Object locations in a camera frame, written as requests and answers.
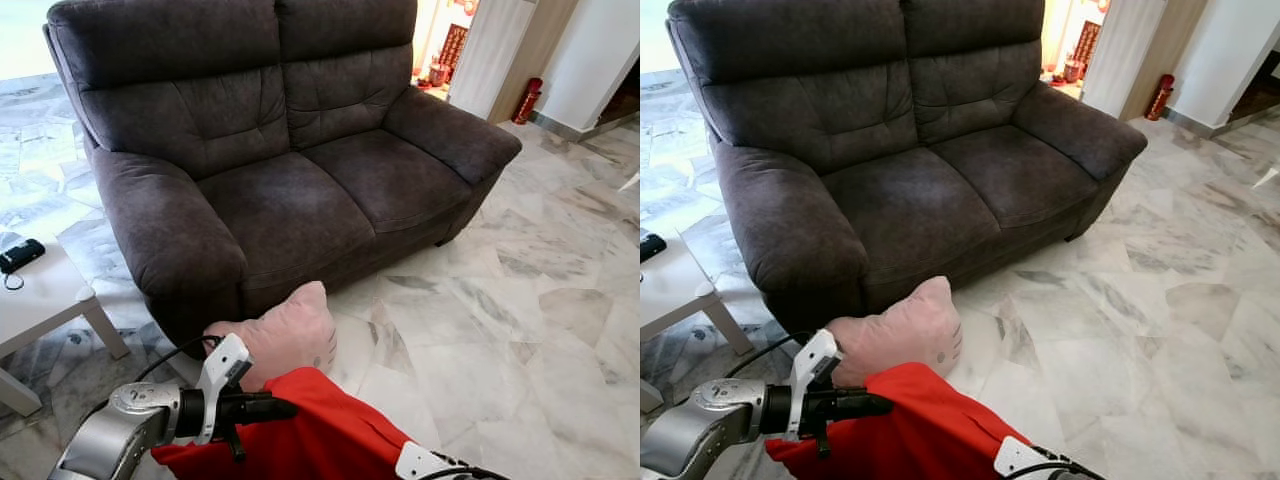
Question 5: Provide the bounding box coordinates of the dark grey fabric sofa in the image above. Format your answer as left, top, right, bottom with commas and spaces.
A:
667, 0, 1149, 333
45, 0, 523, 347

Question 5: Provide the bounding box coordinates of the white door panel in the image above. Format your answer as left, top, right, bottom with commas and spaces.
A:
447, 0, 541, 119
1080, 0, 1169, 116

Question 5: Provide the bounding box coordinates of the glowing red altar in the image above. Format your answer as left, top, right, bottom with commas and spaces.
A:
412, 0, 481, 96
1040, 0, 1111, 91

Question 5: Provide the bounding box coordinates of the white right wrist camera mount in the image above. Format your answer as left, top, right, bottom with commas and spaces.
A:
993, 436, 1053, 480
395, 441, 447, 480

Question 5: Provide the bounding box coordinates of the red cylindrical canister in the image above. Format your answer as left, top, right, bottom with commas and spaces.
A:
1145, 74, 1177, 122
512, 78, 544, 126

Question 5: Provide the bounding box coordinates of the dark wooden staircase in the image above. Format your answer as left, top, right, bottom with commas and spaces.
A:
600, 60, 641, 126
1230, 50, 1280, 121

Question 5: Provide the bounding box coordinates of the light wooden door panel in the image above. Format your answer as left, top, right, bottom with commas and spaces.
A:
1120, 0, 1211, 121
487, 0, 581, 123

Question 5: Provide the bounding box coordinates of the white side table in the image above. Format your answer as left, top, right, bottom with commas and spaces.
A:
0, 235, 131, 417
640, 230, 756, 413

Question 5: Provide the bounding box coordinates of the red pillow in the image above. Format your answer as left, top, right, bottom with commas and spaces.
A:
765, 362, 1011, 480
150, 367, 416, 480

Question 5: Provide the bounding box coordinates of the pink pillow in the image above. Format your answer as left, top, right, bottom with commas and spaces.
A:
203, 281, 339, 393
825, 276, 964, 389

